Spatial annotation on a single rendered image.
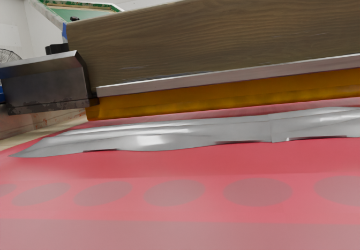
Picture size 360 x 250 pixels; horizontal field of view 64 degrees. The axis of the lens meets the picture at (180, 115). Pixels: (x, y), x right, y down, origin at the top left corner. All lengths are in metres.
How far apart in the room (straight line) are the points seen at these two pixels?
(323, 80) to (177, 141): 0.14
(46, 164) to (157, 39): 0.14
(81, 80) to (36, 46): 5.53
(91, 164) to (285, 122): 0.11
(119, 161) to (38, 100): 0.17
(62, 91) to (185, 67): 0.12
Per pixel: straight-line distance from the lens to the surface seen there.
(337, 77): 0.27
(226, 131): 0.17
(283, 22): 0.25
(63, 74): 0.30
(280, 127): 0.18
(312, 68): 0.24
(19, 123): 0.35
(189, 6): 0.26
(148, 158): 0.16
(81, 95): 0.29
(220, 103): 0.26
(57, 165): 0.18
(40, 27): 5.75
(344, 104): 0.28
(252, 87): 0.26
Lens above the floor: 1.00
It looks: 8 degrees down
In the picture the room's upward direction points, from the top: 7 degrees counter-clockwise
